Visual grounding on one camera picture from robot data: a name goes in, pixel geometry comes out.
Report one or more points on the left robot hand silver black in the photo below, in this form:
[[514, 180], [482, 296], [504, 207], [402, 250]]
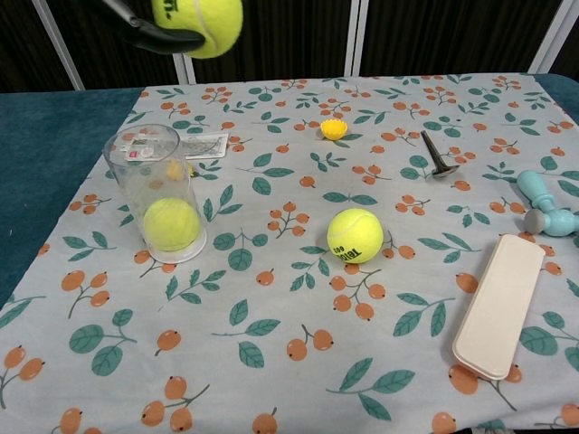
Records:
[[163, 38]]

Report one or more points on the yellow-green tennis ball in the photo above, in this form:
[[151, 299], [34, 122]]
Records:
[[212, 27], [172, 224], [355, 235]]

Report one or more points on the clear plastic cup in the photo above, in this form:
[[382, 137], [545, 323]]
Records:
[[145, 181]]

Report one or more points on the teal table cover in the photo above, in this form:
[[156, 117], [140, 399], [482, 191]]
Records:
[[45, 144]]

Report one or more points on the yellow fluted plastic cap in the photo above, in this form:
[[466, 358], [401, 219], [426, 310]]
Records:
[[334, 129]]

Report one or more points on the metal spoon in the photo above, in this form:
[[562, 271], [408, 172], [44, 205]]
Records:
[[434, 153]]

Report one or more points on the floral print tablecloth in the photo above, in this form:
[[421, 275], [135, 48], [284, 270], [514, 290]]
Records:
[[289, 316]]

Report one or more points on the light blue toy hammer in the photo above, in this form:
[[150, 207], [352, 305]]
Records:
[[554, 217]]

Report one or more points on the beige oblong case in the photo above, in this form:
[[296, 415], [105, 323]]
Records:
[[500, 307]]

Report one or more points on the white partition frame post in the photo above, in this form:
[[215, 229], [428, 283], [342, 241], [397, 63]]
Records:
[[185, 70], [554, 38], [356, 36], [59, 45]]

